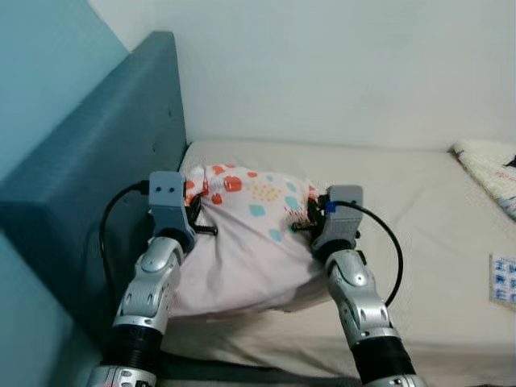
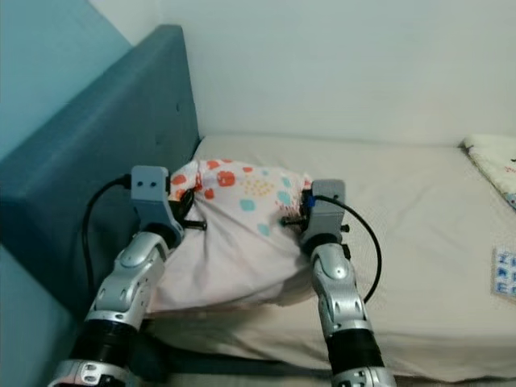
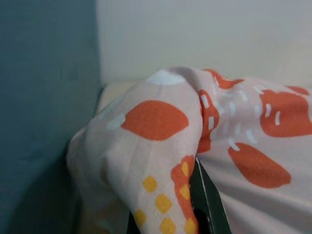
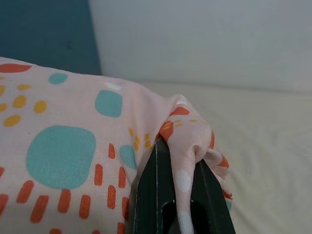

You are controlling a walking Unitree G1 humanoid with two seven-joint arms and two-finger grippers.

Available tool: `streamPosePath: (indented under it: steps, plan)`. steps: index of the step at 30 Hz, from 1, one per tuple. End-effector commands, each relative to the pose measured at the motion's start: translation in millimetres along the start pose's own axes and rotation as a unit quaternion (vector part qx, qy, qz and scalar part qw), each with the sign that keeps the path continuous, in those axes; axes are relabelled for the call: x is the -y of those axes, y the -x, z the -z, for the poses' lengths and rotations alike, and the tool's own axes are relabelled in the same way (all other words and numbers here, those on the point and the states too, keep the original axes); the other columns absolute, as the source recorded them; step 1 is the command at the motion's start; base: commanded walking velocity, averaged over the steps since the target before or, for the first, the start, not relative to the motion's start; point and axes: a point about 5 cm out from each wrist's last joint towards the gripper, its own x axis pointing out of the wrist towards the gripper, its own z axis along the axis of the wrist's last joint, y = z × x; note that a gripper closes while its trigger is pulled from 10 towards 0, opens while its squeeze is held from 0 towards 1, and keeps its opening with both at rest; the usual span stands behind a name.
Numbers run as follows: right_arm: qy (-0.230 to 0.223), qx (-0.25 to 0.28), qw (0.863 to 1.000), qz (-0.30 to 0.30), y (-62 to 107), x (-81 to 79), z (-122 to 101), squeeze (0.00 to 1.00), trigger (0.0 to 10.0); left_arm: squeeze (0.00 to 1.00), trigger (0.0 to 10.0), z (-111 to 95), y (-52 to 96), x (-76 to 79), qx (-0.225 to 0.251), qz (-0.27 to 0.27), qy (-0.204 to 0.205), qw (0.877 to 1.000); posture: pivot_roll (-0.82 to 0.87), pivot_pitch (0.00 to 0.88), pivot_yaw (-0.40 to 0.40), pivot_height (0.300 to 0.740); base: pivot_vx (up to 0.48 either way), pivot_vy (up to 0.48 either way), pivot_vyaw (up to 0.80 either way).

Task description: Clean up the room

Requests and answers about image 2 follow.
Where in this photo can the pink patterned pillow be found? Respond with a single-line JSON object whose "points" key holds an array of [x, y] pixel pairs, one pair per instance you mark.
{"points": [[234, 234]]}

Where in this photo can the white book blue letters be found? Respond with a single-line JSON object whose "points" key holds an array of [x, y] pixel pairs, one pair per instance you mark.
{"points": [[505, 274]]}

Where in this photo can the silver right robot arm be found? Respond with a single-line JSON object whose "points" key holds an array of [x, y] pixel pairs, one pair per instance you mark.
{"points": [[339, 294]]}

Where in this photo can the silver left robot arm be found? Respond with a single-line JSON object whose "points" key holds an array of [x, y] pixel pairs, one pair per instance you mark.
{"points": [[129, 282]]}

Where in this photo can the beige sheeted mattress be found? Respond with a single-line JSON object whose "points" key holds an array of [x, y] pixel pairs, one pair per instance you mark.
{"points": [[419, 242]]}

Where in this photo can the cream cartoon print blanket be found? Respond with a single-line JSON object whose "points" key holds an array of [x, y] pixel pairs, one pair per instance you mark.
{"points": [[492, 161]]}

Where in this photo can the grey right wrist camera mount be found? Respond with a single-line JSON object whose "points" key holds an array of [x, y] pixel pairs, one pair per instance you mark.
{"points": [[326, 211]]}

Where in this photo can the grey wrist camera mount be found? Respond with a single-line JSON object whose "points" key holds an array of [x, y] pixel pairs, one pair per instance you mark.
{"points": [[326, 211], [151, 187]]}

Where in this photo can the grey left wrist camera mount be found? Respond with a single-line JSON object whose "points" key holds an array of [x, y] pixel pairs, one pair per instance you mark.
{"points": [[151, 187]]}

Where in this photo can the blue upholstered bed frame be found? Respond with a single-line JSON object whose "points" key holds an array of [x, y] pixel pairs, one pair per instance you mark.
{"points": [[97, 145]]}

